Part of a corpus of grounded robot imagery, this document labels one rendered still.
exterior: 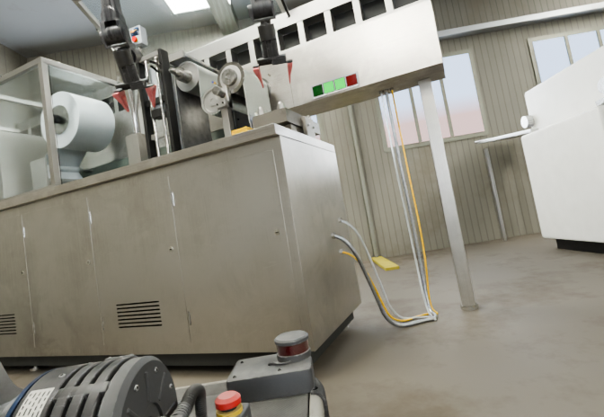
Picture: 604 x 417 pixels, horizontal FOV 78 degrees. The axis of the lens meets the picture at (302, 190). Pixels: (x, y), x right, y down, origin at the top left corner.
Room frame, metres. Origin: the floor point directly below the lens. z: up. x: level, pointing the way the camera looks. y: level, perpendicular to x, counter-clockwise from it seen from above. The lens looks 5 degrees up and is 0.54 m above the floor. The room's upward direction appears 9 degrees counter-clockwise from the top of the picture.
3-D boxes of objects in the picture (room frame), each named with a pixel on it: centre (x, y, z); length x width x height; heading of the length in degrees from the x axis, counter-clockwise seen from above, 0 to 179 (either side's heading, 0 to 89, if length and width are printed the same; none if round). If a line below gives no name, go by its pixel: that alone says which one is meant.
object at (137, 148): (2.06, 0.86, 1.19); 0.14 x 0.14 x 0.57
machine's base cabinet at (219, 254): (2.10, 1.08, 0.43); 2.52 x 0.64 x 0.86; 67
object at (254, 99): (1.77, 0.14, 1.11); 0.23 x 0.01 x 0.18; 157
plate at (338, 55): (2.34, 0.66, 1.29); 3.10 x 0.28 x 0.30; 67
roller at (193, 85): (1.90, 0.42, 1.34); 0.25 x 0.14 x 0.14; 157
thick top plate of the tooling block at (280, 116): (1.76, 0.01, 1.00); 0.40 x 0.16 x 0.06; 157
